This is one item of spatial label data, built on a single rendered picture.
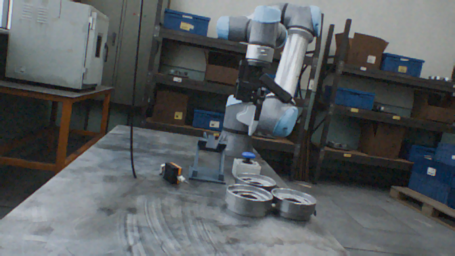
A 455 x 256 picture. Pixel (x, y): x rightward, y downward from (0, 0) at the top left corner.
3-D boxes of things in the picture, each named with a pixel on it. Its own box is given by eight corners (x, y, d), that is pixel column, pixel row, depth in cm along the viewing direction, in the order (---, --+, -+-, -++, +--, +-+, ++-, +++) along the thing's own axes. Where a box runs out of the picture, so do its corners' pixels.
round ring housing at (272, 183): (280, 202, 93) (283, 187, 93) (241, 200, 90) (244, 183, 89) (264, 189, 103) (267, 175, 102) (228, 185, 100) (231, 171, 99)
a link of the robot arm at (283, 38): (258, 22, 122) (248, 15, 112) (292, 26, 119) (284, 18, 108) (254, 46, 123) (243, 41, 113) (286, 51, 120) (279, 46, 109)
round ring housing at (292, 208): (292, 203, 94) (295, 187, 94) (322, 220, 85) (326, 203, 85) (258, 204, 89) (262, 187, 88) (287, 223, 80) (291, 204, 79)
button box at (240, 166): (258, 182, 109) (261, 166, 109) (234, 179, 108) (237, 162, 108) (253, 174, 117) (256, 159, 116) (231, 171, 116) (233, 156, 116)
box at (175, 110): (190, 127, 436) (196, 95, 431) (147, 121, 425) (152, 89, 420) (187, 122, 475) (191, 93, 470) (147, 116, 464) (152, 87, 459)
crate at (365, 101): (358, 108, 497) (361, 91, 494) (372, 111, 460) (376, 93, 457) (321, 101, 490) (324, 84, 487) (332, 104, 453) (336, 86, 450)
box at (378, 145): (403, 161, 471) (412, 127, 465) (365, 155, 464) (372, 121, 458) (385, 154, 513) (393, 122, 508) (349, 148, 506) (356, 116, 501)
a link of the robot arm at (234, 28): (264, -1, 157) (214, 9, 116) (290, 1, 153) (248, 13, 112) (262, 27, 162) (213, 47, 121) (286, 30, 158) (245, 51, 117)
